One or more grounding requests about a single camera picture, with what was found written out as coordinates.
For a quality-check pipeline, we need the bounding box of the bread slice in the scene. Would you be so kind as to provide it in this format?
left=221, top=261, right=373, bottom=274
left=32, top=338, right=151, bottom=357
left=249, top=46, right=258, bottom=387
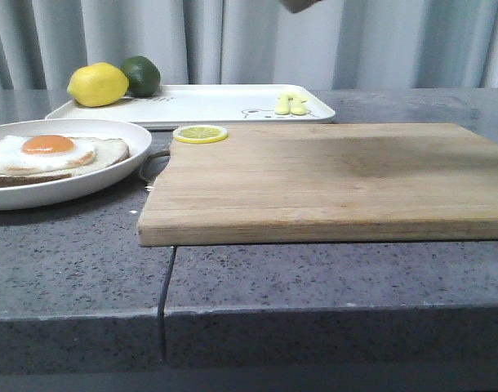
left=0, top=136, right=130, bottom=188
left=280, top=0, right=321, bottom=14

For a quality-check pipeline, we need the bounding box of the grey curtain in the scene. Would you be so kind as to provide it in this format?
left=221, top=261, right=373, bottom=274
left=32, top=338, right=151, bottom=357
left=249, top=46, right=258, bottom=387
left=0, top=1, right=498, bottom=90

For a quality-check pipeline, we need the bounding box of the lemon slice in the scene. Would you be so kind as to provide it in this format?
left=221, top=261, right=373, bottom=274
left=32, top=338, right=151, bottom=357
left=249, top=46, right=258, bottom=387
left=172, top=124, right=229, bottom=144

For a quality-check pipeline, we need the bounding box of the green lime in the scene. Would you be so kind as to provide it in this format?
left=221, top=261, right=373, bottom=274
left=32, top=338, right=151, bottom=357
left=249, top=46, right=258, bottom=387
left=121, top=56, right=161, bottom=97

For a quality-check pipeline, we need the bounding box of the front yellow lemon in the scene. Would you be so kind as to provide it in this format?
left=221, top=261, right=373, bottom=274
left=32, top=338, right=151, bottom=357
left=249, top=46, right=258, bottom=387
left=67, top=62, right=129, bottom=107

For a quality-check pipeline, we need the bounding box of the fried egg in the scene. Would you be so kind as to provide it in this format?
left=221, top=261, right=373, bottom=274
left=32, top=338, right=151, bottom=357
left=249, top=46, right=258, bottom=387
left=0, top=135, right=96, bottom=175

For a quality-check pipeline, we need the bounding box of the wooden cutting board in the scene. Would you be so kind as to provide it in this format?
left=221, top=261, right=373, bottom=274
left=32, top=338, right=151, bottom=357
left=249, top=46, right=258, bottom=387
left=137, top=123, right=498, bottom=246

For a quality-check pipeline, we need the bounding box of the white round plate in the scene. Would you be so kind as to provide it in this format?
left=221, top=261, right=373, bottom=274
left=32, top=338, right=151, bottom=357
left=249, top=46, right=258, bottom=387
left=0, top=118, right=152, bottom=211

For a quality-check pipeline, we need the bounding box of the white rectangular tray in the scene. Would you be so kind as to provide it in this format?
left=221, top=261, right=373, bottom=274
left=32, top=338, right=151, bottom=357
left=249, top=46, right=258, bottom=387
left=46, top=84, right=336, bottom=130

